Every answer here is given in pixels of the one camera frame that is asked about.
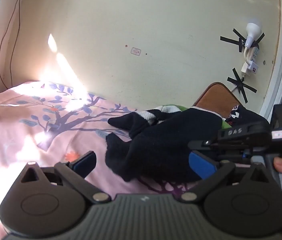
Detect black garment with white pattern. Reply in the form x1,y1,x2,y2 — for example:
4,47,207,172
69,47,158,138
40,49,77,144
225,104,270,130

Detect thin dark wall cable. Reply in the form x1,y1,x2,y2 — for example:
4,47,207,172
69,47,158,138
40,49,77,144
0,0,24,91
9,0,21,88

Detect green knitted sweater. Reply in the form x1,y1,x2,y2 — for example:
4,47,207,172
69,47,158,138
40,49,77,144
163,103,229,130

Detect brown seat cushion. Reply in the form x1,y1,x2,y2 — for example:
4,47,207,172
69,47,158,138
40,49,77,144
192,82,242,113

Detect pink floral bedsheet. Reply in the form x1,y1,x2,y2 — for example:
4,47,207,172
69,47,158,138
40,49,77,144
0,81,232,240

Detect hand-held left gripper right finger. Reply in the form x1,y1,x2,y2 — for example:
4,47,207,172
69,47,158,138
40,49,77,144
180,151,272,203

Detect white power strip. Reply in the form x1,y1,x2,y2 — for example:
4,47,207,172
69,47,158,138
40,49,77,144
241,44,260,75

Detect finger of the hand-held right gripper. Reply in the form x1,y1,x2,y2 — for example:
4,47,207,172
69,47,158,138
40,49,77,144
188,139,222,151

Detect black tape cross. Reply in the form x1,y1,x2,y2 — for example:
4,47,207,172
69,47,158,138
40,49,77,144
220,28,266,53
227,67,258,104

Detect black sweater with white stripes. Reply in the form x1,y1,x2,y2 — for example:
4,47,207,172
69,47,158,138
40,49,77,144
105,106,223,183

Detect white light bulb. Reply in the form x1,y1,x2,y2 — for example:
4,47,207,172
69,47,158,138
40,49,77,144
244,22,262,48

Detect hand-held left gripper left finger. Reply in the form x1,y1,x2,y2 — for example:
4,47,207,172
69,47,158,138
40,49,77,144
21,151,112,203

